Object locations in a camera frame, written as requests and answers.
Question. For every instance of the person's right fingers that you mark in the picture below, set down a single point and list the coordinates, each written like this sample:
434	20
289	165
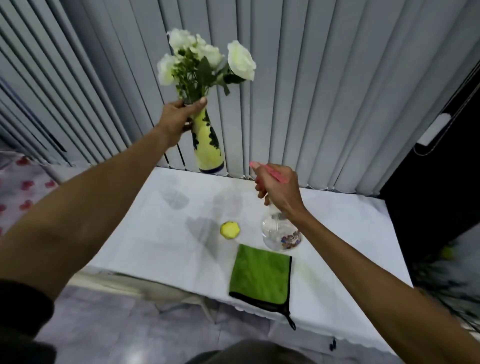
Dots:
261	187

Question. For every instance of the grey vertical blinds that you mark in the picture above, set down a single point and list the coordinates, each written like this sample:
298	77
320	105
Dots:
337	93

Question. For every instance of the person's left forearm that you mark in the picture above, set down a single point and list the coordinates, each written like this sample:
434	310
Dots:
93	202

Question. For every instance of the person's dark clothing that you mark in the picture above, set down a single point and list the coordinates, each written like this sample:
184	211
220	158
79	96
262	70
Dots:
251	354

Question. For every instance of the person's right forearm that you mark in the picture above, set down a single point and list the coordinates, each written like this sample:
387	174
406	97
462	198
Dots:
375	292

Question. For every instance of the white artificial flower bouquet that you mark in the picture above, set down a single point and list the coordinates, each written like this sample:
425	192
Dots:
240	60

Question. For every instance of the person's right hand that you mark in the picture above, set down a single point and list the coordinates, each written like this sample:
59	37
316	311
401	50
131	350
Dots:
283	191

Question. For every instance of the white table frame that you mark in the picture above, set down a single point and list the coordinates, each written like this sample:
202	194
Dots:
180	300

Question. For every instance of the person's black sleeve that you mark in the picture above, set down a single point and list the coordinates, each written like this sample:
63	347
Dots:
22	322

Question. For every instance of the green microfiber cloth black edge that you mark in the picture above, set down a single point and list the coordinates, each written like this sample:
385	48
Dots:
258	275

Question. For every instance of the yellow-green octagonal lid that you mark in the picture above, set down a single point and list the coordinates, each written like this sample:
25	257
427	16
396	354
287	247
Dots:
229	230

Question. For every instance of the yellow vase with blue pattern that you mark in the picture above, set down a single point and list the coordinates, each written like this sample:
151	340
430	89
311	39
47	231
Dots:
208	150

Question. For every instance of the white tablecloth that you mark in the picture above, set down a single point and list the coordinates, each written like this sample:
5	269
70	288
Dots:
150	232

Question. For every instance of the white cloth with red flowers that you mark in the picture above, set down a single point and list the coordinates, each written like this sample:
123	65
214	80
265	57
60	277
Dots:
22	195

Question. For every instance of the person's left hand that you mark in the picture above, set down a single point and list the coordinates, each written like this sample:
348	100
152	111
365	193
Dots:
170	122

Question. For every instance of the clear spray bottle pink trigger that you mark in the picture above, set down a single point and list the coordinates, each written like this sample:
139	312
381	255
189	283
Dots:
279	234

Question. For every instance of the person's left thumb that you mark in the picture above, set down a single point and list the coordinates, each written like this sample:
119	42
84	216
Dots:
197	106

